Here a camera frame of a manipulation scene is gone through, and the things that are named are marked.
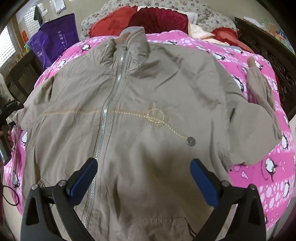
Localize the window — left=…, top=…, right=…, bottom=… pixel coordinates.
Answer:
left=0, top=23, right=17, bottom=68

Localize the pink penguin print blanket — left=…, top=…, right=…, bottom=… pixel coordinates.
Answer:
left=3, top=32, right=293, bottom=232

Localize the dark wooden cabinet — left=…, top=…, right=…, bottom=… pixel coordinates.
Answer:
left=5, top=50, right=45, bottom=103

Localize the hanging dark green garment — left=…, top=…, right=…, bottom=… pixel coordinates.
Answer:
left=34, top=5, right=43, bottom=26

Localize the red embroidered pillow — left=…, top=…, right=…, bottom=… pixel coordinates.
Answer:
left=89, top=6, right=139, bottom=37

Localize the wall calendar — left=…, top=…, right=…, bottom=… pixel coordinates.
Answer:
left=52, top=0, right=67, bottom=14

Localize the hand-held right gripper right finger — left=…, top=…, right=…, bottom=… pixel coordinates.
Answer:
left=189, top=158, right=267, bottom=241

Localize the floral quilt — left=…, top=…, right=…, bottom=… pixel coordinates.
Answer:
left=81, top=0, right=237, bottom=39

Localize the purple bag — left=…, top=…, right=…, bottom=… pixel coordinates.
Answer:
left=27, top=13, right=80, bottom=69

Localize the red frilled pillow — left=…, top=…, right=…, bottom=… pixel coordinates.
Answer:
left=211, top=27, right=255, bottom=54

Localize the dark wooden headboard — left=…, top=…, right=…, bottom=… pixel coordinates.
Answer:
left=235, top=17, right=296, bottom=98

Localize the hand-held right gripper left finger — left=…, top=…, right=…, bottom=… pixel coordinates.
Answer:
left=20, top=158, right=99, bottom=241

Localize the black cable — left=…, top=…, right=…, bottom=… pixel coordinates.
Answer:
left=2, top=184, right=22, bottom=207

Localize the dark red velvet pillow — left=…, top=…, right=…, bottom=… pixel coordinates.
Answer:
left=128, top=8, right=189, bottom=35

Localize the peach fluffy cloth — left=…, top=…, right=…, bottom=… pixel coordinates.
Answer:
left=188, top=23, right=215, bottom=40

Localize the person's left hand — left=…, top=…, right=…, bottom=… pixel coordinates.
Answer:
left=0, top=124, right=14, bottom=150

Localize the khaki zip jacket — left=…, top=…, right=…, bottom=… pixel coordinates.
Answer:
left=13, top=27, right=283, bottom=241

